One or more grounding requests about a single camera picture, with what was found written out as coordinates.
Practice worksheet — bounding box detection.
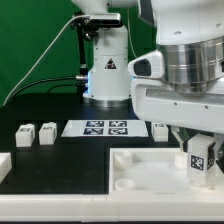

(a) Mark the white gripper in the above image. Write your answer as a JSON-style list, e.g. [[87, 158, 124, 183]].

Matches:
[[131, 78, 224, 163]]

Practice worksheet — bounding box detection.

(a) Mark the white square tabletop part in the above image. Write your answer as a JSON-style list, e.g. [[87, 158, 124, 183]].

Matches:
[[109, 148, 224, 195]]

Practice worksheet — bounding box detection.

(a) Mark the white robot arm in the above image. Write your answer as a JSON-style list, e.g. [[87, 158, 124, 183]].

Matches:
[[71, 0, 224, 135]]

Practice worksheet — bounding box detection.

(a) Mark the white sheet with tags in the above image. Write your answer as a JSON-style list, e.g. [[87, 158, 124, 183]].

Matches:
[[62, 120, 148, 137]]

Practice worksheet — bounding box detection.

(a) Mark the white left fence piece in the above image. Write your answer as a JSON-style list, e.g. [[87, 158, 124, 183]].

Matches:
[[0, 153, 12, 184]]

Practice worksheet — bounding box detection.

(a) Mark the white front fence rail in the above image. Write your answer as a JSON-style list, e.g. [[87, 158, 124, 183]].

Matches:
[[0, 195, 224, 222]]

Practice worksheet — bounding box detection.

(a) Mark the black cable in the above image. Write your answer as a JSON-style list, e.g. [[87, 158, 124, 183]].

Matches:
[[9, 76, 88, 98]]

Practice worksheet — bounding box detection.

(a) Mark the grey camera on stand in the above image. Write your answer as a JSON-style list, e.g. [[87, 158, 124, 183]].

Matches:
[[71, 13, 122, 28]]

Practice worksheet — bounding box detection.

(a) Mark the grey cable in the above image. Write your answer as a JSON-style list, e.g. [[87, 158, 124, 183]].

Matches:
[[2, 14, 83, 107]]

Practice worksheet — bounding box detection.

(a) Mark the black camera stand pole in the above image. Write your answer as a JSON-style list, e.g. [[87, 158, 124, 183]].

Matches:
[[76, 22, 88, 93]]

